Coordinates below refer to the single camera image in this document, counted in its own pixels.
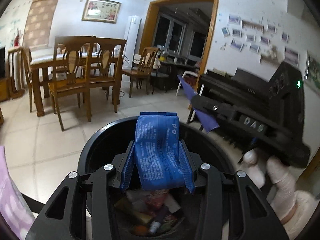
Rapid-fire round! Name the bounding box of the front right wooden chair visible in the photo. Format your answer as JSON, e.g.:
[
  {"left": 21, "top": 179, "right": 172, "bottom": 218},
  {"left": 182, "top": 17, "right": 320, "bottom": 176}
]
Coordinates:
[{"left": 86, "top": 37, "right": 127, "bottom": 113}]

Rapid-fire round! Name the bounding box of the brown patterned window blind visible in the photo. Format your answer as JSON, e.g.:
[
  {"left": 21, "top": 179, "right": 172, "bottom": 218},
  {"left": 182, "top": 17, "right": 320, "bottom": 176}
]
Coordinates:
[{"left": 23, "top": 0, "right": 59, "bottom": 48}]

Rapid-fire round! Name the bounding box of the purple paper piece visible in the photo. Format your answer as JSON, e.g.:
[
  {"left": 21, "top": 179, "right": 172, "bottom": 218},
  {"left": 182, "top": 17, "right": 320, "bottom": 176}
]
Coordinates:
[{"left": 177, "top": 75, "right": 219, "bottom": 133}]

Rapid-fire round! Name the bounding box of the white standing air conditioner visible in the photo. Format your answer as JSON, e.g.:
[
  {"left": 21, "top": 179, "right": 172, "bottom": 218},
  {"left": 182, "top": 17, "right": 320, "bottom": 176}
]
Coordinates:
[{"left": 123, "top": 15, "right": 141, "bottom": 69}]

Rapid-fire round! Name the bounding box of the purple spray bottle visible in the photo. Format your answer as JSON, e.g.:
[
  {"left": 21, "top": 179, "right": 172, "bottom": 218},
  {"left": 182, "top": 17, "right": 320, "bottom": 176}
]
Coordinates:
[{"left": 148, "top": 205, "right": 169, "bottom": 235}]

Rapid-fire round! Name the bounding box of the framed floral picture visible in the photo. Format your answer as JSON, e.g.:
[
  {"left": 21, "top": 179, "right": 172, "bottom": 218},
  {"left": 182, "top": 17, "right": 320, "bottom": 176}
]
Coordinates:
[{"left": 82, "top": 0, "right": 121, "bottom": 24}]

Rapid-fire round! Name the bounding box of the black round trash bin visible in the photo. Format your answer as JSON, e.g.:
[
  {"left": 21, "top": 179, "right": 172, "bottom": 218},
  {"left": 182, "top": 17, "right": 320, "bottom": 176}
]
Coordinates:
[{"left": 78, "top": 116, "right": 234, "bottom": 239}]

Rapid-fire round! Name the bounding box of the orange wooden door frame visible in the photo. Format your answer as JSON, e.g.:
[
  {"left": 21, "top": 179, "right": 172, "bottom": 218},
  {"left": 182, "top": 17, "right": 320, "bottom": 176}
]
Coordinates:
[{"left": 138, "top": 0, "right": 220, "bottom": 111}]

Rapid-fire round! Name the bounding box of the wooden chair near doorway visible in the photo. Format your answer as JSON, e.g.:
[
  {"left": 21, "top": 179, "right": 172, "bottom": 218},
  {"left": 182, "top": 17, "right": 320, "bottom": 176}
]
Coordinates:
[{"left": 122, "top": 47, "right": 159, "bottom": 98}]

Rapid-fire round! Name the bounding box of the wooden tv cabinet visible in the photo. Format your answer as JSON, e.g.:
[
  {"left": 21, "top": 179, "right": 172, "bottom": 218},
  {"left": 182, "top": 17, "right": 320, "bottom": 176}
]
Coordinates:
[{"left": 0, "top": 77, "right": 10, "bottom": 102}]

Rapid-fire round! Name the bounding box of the wooden dining table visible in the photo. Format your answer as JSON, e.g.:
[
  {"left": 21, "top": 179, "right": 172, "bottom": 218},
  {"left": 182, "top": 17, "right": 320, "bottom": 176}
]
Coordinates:
[{"left": 30, "top": 51, "right": 121, "bottom": 117}]

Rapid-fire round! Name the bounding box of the white teddy bear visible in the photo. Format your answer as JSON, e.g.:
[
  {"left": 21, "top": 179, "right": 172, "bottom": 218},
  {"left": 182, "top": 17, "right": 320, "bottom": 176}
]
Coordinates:
[{"left": 267, "top": 45, "right": 278, "bottom": 61}]

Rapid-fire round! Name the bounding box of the orange fruit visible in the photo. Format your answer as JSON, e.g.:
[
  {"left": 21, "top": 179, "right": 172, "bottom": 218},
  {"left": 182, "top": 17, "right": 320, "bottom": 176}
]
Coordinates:
[{"left": 131, "top": 225, "right": 149, "bottom": 237}]

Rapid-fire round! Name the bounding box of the pink purple sofa cloth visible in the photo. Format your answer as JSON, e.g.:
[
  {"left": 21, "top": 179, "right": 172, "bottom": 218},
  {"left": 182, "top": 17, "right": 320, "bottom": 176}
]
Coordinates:
[{"left": 1, "top": 145, "right": 35, "bottom": 239}]

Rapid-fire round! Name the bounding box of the black upright piano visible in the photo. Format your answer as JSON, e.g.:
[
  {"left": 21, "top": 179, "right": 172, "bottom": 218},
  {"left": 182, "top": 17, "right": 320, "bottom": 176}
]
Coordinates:
[{"left": 186, "top": 67, "right": 276, "bottom": 131}]

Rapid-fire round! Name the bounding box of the dark desk in back room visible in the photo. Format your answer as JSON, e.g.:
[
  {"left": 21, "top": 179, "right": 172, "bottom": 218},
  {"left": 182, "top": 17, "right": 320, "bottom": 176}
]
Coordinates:
[{"left": 150, "top": 61, "right": 200, "bottom": 92}]

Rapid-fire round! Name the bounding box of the blue snack wrapper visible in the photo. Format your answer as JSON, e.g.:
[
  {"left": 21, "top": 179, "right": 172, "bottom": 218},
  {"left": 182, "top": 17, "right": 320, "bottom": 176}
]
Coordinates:
[{"left": 135, "top": 112, "right": 195, "bottom": 193}]

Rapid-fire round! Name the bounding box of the white-gloved right hand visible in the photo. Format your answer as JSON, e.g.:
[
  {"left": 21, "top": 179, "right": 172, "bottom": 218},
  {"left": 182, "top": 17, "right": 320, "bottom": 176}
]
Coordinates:
[{"left": 243, "top": 150, "right": 296, "bottom": 224}]

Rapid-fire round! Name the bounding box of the front left wooden chair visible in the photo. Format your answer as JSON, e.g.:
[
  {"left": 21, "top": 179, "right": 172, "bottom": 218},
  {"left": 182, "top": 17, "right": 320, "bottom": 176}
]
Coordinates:
[{"left": 49, "top": 36, "right": 94, "bottom": 131}]

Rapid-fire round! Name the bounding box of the white plastic chair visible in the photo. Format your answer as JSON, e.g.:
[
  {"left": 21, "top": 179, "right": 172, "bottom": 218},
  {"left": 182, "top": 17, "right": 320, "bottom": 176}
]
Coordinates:
[{"left": 176, "top": 70, "right": 199, "bottom": 96}]

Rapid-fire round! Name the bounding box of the black flat television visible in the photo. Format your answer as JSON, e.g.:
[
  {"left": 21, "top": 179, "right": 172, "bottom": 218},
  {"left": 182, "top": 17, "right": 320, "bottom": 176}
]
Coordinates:
[{"left": 0, "top": 47, "right": 5, "bottom": 79}]

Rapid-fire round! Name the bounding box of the cream sleeve right forearm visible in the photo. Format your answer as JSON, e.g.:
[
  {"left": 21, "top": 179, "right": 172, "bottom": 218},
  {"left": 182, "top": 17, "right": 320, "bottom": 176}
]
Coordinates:
[{"left": 284, "top": 190, "right": 319, "bottom": 239}]

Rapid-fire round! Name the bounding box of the far left wooden chair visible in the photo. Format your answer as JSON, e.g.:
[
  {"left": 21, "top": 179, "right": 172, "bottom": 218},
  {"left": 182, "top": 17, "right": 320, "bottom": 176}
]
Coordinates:
[{"left": 7, "top": 46, "right": 33, "bottom": 113}]

